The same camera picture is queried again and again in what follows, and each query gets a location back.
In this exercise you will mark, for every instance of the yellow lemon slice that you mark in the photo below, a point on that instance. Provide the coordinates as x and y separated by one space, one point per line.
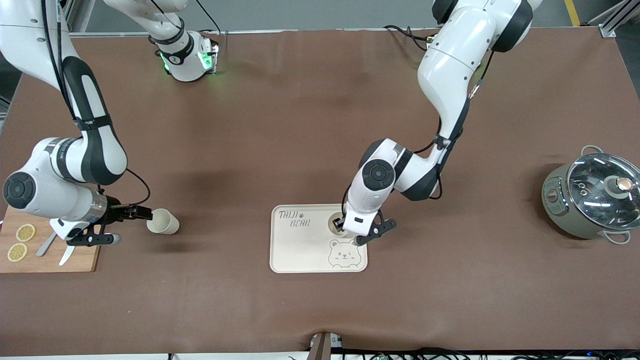
26 232
17 252

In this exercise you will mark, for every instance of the white bear print tray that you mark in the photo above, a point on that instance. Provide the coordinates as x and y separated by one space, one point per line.
310 245

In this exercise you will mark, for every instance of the white plastic knife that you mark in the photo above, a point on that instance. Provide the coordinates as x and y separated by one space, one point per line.
65 257

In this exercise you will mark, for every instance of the wooden cutting board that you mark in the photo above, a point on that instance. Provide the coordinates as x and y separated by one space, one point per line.
40 262

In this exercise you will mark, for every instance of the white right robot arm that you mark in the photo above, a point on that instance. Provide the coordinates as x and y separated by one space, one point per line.
90 150

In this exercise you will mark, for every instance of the glass pot lid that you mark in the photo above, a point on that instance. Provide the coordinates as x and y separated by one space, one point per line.
600 210

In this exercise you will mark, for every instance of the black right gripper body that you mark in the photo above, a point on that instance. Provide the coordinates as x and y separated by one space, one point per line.
116 212

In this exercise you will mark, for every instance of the aluminium frame profile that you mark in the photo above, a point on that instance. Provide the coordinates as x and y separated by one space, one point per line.
612 22
75 15

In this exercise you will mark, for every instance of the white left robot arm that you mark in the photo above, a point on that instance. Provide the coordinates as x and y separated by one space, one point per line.
450 65

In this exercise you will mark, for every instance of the brown table mat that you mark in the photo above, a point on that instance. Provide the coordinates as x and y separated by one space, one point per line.
300 125

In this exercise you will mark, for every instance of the white plastic cup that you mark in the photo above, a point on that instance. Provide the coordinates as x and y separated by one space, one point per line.
331 224

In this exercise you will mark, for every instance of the grey electric cooking pot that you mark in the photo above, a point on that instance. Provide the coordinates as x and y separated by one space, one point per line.
575 225

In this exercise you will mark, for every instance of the cream paper cup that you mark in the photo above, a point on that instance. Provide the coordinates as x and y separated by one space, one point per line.
167 222

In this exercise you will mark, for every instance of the grey metal bracket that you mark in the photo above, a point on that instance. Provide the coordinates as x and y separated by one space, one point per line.
322 347

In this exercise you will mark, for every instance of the grey plastic knife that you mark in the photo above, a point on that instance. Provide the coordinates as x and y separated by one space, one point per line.
44 247

